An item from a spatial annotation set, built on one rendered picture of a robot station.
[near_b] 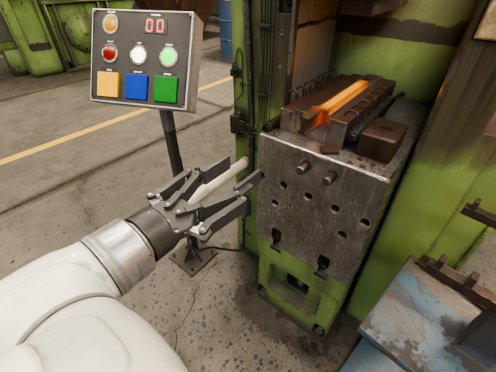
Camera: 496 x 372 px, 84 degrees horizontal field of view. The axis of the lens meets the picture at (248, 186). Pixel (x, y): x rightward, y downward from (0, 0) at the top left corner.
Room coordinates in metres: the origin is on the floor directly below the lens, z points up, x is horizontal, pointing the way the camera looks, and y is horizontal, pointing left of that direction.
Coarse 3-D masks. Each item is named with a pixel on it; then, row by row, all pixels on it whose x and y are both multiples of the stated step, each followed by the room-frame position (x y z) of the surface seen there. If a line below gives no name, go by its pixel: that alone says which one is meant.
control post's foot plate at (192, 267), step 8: (184, 248) 1.03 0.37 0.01; (200, 248) 1.03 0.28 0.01; (208, 248) 1.03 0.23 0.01; (176, 256) 0.97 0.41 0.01; (184, 256) 0.97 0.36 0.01; (192, 256) 0.97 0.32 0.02; (200, 256) 0.95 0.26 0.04; (208, 256) 0.97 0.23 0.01; (176, 264) 0.92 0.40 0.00; (184, 264) 0.92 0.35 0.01; (192, 264) 0.92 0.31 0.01; (200, 264) 0.92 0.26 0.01; (192, 272) 0.86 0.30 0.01
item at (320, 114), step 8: (360, 80) 0.92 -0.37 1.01; (352, 88) 0.85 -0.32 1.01; (360, 88) 0.86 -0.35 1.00; (336, 96) 0.78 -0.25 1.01; (344, 96) 0.78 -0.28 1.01; (328, 104) 0.72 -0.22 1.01; (336, 104) 0.72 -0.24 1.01; (312, 112) 0.64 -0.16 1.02; (320, 112) 0.67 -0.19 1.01; (328, 112) 0.67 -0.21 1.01; (304, 120) 0.61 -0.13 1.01; (312, 120) 0.64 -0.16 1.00; (320, 120) 0.67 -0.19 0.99; (304, 128) 0.61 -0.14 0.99; (312, 128) 0.63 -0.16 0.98
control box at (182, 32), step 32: (96, 32) 0.97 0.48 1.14; (128, 32) 0.95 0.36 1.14; (160, 32) 0.92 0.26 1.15; (192, 32) 0.90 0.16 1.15; (96, 64) 0.92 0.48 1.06; (128, 64) 0.90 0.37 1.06; (160, 64) 0.88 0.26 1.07; (192, 64) 0.87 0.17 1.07; (96, 96) 0.88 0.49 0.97; (192, 96) 0.85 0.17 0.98
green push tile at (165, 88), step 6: (156, 78) 0.85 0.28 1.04; (162, 78) 0.85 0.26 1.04; (168, 78) 0.84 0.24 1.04; (174, 78) 0.84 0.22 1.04; (156, 84) 0.84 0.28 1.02; (162, 84) 0.84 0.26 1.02; (168, 84) 0.84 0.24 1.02; (174, 84) 0.83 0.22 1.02; (156, 90) 0.83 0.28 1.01; (162, 90) 0.83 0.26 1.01; (168, 90) 0.83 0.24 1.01; (174, 90) 0.82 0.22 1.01; (156, 96) 0.83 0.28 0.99; (162, 96) 0.82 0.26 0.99; (168, 96) 0.82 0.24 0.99; (174, 96) 0.81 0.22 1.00; (162, 102) 0.82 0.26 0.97; (168, 102) 0.81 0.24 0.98; (174, 102) 0.81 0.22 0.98
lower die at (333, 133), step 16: (336, 80) 1.01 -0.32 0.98; (352, 80) 0.98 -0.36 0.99; (384, 80) 0.97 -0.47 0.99; (304, 96) 0.85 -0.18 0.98; (320, 96) 0.83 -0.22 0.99; (352, 96) 0.80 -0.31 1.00; (288, 112) 0.75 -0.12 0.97; (304, 112) 0.71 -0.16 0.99; (336, 112) 0.69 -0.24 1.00; (352, 112) 0.70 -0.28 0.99; (288, 128) 0.74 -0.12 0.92; (320, 128) 0.68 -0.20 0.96; (336, 128) 0.65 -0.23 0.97; (336, 144) 0.65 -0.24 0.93
